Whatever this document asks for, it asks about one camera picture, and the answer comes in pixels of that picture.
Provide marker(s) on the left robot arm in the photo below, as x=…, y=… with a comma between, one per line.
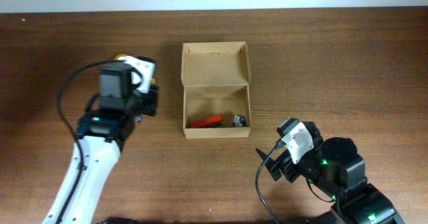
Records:
x=127, y=92

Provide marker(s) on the yellow clear tape roll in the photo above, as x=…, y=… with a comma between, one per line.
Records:
x=119, y=56

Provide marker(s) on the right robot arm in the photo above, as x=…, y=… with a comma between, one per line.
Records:
x=335, y=167

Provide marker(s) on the white blue staples box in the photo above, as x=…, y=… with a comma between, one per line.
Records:
x=239, y=122

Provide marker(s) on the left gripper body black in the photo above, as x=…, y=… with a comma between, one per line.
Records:
x=149, y=101

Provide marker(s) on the brown cardboard box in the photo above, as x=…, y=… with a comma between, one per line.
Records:
x=216, y=78

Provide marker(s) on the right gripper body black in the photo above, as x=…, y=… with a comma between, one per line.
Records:
x=281, y=164

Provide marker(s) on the orange red stapler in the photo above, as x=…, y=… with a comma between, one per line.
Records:
x=208, y=122

